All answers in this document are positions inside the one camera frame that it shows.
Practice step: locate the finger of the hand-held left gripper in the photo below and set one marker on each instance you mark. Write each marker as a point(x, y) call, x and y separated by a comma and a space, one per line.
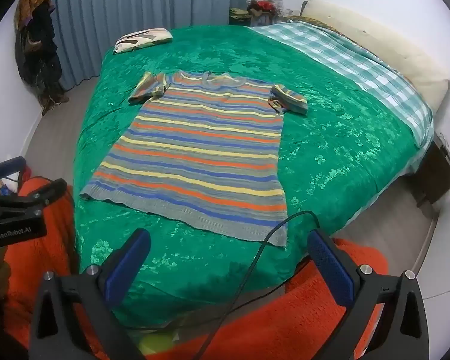
point(41, 195)
point(11, 165)

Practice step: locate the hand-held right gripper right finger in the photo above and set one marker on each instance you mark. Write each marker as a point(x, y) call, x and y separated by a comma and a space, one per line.
point(332, 272)

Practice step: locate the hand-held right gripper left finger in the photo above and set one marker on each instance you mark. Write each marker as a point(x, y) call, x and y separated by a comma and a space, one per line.
point(126, 270)

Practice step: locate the striped knit t-shirt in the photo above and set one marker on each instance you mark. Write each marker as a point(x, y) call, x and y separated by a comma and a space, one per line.
point(206, 146)

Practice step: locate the dark hanging clothes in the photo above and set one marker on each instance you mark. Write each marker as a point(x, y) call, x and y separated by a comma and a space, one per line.
point(37, 52)

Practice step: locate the orange fleece blanket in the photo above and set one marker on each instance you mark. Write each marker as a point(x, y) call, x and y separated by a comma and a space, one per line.
point(307, 326)

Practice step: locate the yellow-green round object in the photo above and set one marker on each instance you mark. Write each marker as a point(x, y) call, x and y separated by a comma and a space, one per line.
point(155, 345)

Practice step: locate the green floral bedspread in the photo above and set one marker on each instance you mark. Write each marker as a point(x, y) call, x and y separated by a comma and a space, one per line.
point(341, 150)

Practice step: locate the dark wooden nightstand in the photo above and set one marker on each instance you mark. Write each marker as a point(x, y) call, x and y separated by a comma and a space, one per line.
point(437, 168)

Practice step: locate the small patterned cushion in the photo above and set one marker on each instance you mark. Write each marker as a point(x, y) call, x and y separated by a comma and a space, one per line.
point(142, 39)

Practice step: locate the blue pleated curtain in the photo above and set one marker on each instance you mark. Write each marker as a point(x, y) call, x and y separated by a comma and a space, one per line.
point(135, 7)

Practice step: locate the green checkered blanket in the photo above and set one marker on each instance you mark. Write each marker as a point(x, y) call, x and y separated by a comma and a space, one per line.
point(352, 63)

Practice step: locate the cream pillow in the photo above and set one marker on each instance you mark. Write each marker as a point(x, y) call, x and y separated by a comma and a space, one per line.
point(390, 45)

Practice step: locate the folded olive green cloth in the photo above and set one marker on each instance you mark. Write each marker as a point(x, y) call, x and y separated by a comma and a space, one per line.
point(240, 15)

